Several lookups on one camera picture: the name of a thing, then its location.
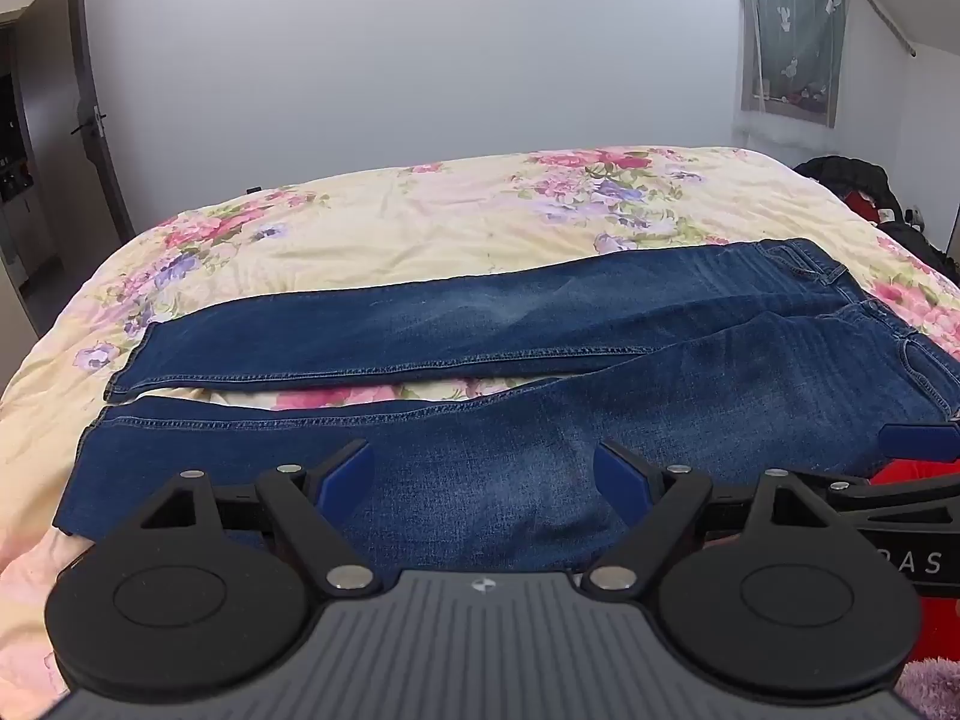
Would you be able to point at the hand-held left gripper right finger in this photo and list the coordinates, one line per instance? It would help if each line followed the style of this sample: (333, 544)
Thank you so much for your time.
(619, 481)

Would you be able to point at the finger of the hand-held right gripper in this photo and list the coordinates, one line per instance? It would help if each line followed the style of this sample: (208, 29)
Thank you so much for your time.
(900, 496)
(922, 441)

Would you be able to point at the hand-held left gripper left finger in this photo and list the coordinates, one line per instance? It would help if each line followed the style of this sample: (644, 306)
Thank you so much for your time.
(346, 474)

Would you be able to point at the blue denim pants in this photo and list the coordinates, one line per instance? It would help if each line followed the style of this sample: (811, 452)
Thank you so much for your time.
(525, 315)

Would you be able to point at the red cloth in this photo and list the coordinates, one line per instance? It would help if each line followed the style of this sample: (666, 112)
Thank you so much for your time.
(911, 471)

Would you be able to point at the purple fluffy cloth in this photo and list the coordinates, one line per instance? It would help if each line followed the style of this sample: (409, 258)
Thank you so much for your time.
(934, 690)

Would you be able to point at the floral bed cover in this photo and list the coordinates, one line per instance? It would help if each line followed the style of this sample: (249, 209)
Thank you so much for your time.
(450, 225)

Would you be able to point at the black clothing pile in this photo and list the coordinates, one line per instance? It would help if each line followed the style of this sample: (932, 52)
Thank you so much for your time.
(847, 176)

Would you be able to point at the green printed curtain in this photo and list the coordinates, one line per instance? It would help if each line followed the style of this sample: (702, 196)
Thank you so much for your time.
(795, 15)

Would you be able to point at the dark door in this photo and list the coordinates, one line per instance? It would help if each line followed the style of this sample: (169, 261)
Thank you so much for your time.
(94, 75)

